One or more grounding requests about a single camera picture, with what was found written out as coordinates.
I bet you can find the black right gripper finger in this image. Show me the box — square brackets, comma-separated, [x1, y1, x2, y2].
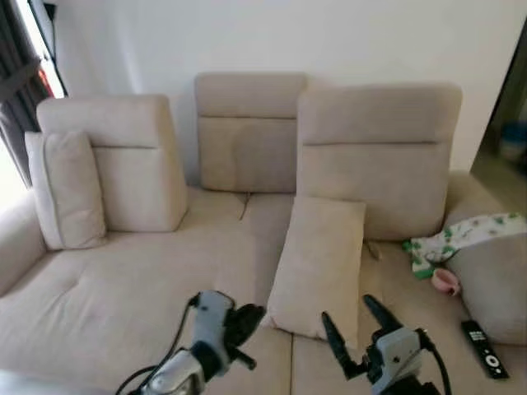
[362, 294, 405, 336]
[320, 311, 364, 381]

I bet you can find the large beige throw pillow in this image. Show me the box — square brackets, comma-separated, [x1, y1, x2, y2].
[265, 196, 368, 347]

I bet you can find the beige fabric sofa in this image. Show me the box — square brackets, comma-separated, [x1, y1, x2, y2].
[0, 72, 527, 395]

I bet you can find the small beige piped pillow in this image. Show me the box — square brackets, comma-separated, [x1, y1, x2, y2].
[25, 130, 109, 251]

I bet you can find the small pink cup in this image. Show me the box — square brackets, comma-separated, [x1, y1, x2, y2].
[431, 267, 463, 296]

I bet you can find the black remote control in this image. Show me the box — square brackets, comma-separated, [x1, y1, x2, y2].
[460, 319, 511, 381]

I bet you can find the white green patterned cloth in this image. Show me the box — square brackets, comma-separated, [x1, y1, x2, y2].
[403, 213, 527, 280]

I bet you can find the wide beige back cushion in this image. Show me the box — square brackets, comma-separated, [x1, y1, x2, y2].
[296, 83, 464, 242]
[36, 95, 189, 234]

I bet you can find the narrow beige back cushion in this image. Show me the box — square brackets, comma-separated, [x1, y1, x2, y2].
[194, 72, 309, 195]

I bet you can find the dark grey curtain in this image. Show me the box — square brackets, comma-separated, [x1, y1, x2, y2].
[0, 0, 60, 187]

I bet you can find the bright window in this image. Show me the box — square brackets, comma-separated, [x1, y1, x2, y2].
[15, 0, 68, 100]

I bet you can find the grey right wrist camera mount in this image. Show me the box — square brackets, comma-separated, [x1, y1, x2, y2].
[368, 327, 427, 389]

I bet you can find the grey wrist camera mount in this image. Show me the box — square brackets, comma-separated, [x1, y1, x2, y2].
[194, 290, 237, 365]
[368, 327, 427, 389]

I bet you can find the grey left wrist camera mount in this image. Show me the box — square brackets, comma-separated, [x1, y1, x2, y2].
[194, 290, 237, 365]

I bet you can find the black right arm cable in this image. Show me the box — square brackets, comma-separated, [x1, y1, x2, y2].
[416, 328, 453, 395]

